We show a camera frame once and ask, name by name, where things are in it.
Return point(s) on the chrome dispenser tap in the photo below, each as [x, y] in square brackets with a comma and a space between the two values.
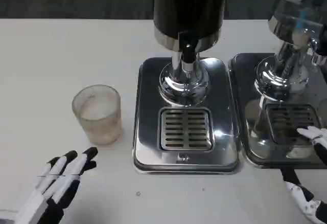
[318, 55]

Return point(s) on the drink dispenser with dark liquid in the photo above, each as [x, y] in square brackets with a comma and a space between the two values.
[189, 6]

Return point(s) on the steel drip tray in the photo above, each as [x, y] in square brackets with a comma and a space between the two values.
[245, 86]
[148, 121]

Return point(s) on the clear steel drink dispenser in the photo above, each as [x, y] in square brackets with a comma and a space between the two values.
[288, 29]

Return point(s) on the clear ribbed glass cup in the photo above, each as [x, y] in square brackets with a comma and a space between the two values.
[98, 121]

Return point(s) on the steel drain grid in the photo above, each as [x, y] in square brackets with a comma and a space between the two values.
[288, 121]
[186, 129]

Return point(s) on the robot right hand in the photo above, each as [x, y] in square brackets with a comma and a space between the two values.
[313, 134]

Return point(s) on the black dispenser tap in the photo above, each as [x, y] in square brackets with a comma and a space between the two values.
[188, 52]

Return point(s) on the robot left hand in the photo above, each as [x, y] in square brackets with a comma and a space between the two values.
[61, 180]

